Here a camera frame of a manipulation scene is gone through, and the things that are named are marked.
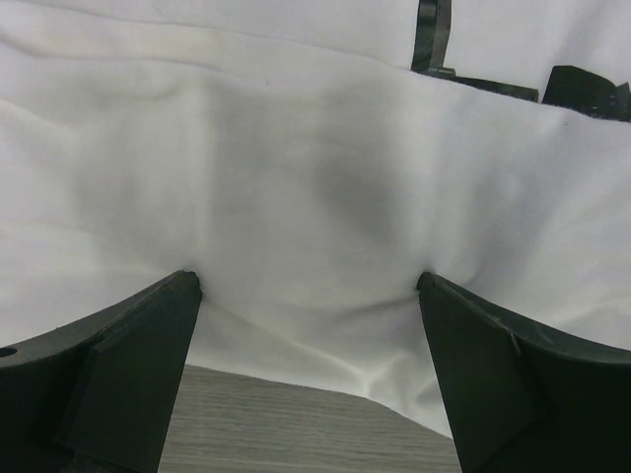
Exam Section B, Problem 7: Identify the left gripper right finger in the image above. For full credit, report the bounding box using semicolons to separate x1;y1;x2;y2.
417;273;630;473

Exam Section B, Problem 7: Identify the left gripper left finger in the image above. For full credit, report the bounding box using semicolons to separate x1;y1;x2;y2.
1;271;202;472

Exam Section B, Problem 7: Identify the white t-shirt with robot print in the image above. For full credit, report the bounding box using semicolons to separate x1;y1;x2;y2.
1;1;630;434

